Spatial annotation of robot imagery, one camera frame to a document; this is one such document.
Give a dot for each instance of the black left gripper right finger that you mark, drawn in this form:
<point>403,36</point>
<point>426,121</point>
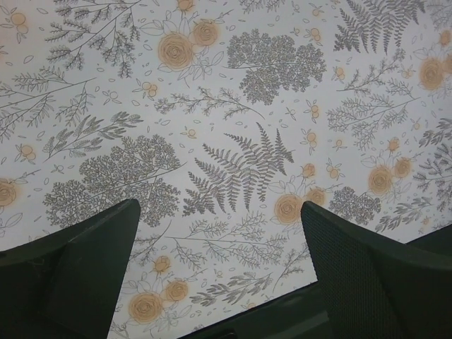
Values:
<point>376,287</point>

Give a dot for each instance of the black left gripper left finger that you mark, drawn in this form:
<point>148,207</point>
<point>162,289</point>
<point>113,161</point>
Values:
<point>66,284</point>

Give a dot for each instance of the floral patterned table mat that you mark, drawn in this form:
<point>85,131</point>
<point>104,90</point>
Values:
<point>221,118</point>

